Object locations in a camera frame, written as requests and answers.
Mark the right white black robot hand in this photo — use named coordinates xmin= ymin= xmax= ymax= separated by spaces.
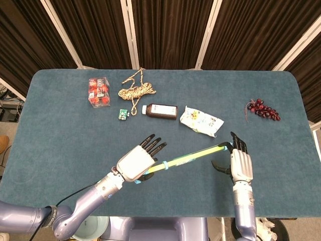
xmin=211 ymin=131 xmax=253 ymax=185

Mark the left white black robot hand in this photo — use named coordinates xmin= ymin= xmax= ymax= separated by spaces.
xmin=116 ymin=134 xmax=168 ymax=183

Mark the yellow blue water pump toy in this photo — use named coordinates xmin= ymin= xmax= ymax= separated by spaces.
xmin=162 ymin=142 xmax=233 ymax=171

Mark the lavender robot base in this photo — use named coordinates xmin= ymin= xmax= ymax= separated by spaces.
xmin=100 ymin=216 xmax=209 ymax=241

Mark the small green circuit board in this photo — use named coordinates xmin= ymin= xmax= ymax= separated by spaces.
xmin=117 ymin=108 xmax=130 ymax=121

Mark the brown bottle white cap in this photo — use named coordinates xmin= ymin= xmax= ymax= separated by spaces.
xmin=141 ymin=103 xmax=179 ymax=121

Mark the dark red grape bunch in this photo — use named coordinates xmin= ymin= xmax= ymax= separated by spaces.
xmin=244 ymin=98 xmax=281 ymax=124

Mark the blue felt table cover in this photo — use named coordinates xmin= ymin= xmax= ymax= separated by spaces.
xmin=11 ymin=69 xmax=321 ymax=218

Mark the white crumpled snack bag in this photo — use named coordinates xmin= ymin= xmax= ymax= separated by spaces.
xmin=179 ymin=105 xmax=225 ymax=138

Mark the white plastic bag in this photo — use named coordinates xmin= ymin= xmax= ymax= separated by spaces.
xmin=255 ymin=217 xmax=278 ymax=241

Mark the pale blue bowl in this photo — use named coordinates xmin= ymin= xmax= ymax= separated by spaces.
xmin=72 ymin=216 xmax=110 ymax=239

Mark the black waste bin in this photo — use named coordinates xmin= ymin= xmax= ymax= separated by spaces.
xmin=230 ymin=217 xmax=289 ymax=241

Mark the clear box of red fruit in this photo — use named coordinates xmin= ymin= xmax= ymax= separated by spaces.
xmin=88 ymin=77 xmax=111 ymax=108

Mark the dark brown curtain panel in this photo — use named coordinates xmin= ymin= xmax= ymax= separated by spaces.
xmin=285 ymin=25 xmax=321 ymax=124
xmin=0 ymin=0 xmax=78 ymax=97
xmin=131 ymin=0 xmax=214 ymax=70
xmin=202 ymin=0 xmax=321 ymax=71
xmin=50 ymin=0 xmax=132 ymax=70

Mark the brown shoe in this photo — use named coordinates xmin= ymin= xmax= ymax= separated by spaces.
xmin=0 ymin=135 xmax=10 ymax=154

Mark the coiled tan rope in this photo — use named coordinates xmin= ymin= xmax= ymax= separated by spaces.
xmin=118 ymin=67 xmax=156 ymax=116

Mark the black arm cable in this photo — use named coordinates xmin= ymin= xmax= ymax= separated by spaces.
xmin=29 ymin=183 xmax=98 ymax=241

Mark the white partition frame post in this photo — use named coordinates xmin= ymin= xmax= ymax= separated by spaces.
xmin=272 ymin=15 xmax=321 ymax=72
xmin=120 ymin=0 xmax=140 ymax=70
xmin=0 ymin=77 xmax=26 ymax=101
xmin=40 ymin=0 xmax=97 ymax=70
xmin=195 ymin=0 xmax=223 ymax=70

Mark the black equipment with cables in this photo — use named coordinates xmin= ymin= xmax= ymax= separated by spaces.
xmin=0 ymin=85 xmax=25 ymax=123

